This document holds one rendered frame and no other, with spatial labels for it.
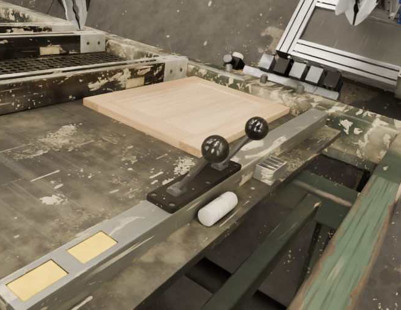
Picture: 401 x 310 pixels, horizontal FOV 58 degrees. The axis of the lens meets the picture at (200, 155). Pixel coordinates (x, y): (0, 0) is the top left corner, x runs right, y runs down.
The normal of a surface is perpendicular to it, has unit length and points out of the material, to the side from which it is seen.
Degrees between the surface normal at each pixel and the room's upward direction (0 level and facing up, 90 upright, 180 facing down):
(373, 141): 30
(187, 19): 0
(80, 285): 90
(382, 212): 60
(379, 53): 0
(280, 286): 0
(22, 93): 90
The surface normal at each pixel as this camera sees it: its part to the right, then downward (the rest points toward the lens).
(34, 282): 0.14, -0.89
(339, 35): -0.42, -0.20
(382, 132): -0.57, 0.29
